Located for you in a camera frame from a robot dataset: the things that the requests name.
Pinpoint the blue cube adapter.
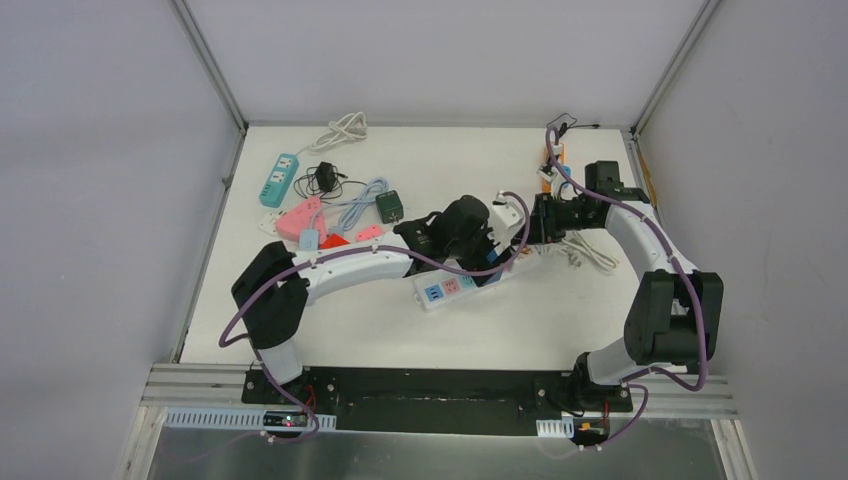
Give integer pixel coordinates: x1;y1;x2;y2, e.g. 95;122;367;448
482;247;512;286

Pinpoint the light blue power strip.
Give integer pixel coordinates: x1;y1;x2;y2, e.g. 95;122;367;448
298;228;320;251

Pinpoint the orange power strip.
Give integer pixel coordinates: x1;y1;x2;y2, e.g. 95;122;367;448
540;140;566;195

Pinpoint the pink triangular power strip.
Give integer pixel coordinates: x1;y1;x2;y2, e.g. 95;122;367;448
274;195;327;244

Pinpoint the light blue coiled cable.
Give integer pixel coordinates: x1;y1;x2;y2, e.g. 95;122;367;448
307;176;390;234

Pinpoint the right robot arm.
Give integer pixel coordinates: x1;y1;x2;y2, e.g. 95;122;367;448
528;161;724;411

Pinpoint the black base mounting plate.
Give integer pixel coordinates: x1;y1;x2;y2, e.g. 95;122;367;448
284;367;633;436

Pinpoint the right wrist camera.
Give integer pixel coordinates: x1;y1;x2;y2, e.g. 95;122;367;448
537;164;559;184

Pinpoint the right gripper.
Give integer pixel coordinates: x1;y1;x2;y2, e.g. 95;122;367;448
512;192;600;246

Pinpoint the teal power strip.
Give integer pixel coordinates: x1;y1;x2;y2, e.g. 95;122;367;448
259;153;299;208

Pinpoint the white coiled cable top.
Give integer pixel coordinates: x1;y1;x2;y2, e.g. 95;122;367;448
294;111;368;158

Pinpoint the white long power strip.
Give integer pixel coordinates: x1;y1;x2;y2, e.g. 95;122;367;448
413;245;583;312

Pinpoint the black power adapter with cable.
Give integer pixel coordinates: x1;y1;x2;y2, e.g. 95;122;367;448
293;161;365;202

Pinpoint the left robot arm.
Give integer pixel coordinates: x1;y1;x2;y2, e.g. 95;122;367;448
219;191;530;405

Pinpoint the red cube adapter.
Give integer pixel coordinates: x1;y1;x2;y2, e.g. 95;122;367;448
319;234;350;250

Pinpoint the pink square plug adapter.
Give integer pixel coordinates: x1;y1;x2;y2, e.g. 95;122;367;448
355;224;384;242

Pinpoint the dark green cube adapter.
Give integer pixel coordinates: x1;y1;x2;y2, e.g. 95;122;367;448
375;190;404;224

